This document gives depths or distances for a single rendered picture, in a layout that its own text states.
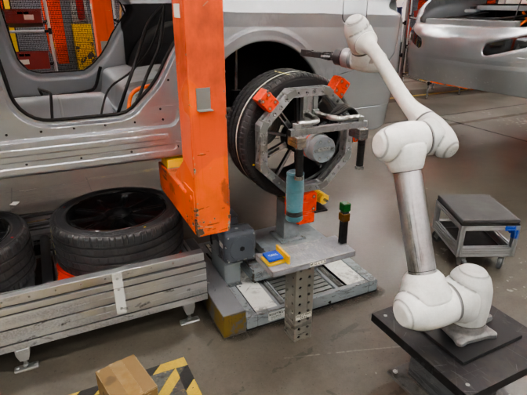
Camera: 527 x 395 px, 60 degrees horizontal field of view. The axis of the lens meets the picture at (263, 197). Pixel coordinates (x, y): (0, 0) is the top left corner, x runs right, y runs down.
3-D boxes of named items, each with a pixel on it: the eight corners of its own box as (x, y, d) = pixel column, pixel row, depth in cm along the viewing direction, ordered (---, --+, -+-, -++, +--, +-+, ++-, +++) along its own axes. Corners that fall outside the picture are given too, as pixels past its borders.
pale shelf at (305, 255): (334, 240, 225) (335, 234, 224) (355, 255, 211) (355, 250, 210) (255, 259, 208) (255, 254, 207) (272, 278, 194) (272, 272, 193)
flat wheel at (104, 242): (146, 211, 292) (142, 177, 282) (208, 249, 247) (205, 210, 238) (38, 246, 250) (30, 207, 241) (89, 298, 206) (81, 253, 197)
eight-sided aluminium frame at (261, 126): (342, 180, 257) (350, 81, 236) (349, 184, 252) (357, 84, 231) (254, 196, 236) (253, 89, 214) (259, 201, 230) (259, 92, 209)
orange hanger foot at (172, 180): (187, 183, 269) (183, 125, 256) (219, 217, 226) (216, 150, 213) (160, 187, 263) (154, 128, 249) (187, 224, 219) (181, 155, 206)
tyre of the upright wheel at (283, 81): (249, 203, 266) (340, 150, 281) (267, 219, 247) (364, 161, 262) (205, 101, 233) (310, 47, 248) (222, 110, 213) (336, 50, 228)
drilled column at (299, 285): (301, 324, 231) (303, 251, 215) (311, 336, 223) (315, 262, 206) (283, 330, 227) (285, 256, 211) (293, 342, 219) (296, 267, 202)
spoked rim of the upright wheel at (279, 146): (256, 186, 264) (327, 145, 276) (274, 201, 245) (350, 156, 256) (224, 108, 238) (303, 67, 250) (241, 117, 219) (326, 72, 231)
